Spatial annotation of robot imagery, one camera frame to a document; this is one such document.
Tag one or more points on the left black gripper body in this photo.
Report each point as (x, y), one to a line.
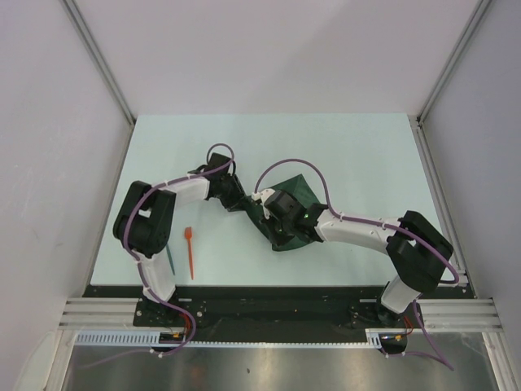
(231, 194)

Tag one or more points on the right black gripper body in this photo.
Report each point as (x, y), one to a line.
(280, 231)

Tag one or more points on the dark green cloth napkin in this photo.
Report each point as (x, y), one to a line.
(295, 186)

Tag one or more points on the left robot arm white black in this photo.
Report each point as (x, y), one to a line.
(145, 219)

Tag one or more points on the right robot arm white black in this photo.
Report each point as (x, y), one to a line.
(418, 251)

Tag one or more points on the orange plastic fork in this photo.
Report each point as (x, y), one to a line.
(188, 234)

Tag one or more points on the teal plastic utensil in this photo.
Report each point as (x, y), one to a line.
(170, 258)

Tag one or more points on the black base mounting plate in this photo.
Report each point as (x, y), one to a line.
(264, 314)

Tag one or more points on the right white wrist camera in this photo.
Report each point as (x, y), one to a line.
(261, 197)

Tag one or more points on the white slotted cable duct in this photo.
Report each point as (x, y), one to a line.
(170, 340)

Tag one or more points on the right aluminium table rail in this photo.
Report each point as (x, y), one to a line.
(440, 201)

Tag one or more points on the front aluminium extrusion rail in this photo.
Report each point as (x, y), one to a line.
(439, 315)

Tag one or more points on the left aluminium frame post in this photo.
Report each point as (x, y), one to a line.
(79, 23)

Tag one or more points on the aluminium frame post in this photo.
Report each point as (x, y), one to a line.
(79, 23)
(478, 15)

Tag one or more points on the right aluminium frame post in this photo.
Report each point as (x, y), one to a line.
(478, 15)

